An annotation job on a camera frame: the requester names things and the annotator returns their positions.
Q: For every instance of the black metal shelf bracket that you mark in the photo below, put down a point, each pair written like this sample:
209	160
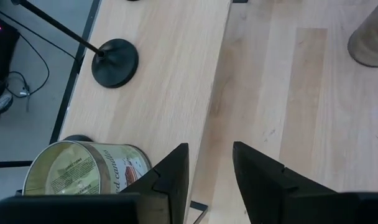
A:
199	210

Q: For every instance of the black aluminium table frame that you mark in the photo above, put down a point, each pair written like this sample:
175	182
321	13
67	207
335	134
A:
75	68

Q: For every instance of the cream jar candle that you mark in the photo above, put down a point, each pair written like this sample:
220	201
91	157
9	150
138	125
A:
370	43

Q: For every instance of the tin candle with printed label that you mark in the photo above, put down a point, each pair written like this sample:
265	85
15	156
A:
71	169

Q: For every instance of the tall black candlestick holder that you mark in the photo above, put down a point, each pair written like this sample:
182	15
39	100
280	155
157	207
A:
116	65

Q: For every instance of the person's shoe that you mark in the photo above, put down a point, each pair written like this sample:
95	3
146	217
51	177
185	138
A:
2	104

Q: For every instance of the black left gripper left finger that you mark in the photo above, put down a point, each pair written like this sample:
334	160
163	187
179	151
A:
167	186

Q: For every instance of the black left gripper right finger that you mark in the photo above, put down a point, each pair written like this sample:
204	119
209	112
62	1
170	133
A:
263	189

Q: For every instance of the black box with pink light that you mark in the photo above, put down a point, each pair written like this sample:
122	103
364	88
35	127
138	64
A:
2	49

